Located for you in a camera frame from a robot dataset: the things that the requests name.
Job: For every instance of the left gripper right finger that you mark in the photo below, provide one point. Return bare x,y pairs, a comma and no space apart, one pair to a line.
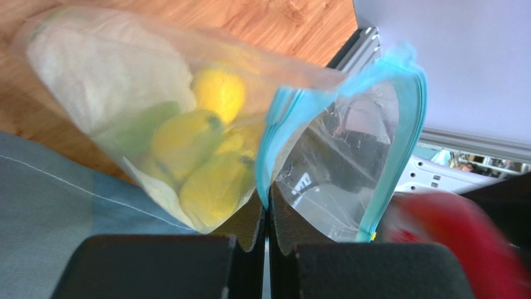
306,264

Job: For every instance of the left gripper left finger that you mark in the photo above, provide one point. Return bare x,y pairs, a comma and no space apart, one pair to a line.
227,263

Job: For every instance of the fake banana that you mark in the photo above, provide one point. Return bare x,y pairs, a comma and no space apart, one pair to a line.
210,173

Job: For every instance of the clear zip top bag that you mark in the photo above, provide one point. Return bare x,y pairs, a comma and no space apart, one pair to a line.
334,143

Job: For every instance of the fake red chili pepper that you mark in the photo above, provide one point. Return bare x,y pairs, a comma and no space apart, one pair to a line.
492,266

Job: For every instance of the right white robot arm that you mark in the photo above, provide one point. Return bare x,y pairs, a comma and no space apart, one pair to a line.
421,176

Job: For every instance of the fake white cauliflower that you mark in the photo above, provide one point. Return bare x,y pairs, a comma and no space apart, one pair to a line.
116,81

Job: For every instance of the plaid pillow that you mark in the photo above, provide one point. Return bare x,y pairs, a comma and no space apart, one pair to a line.
50,205

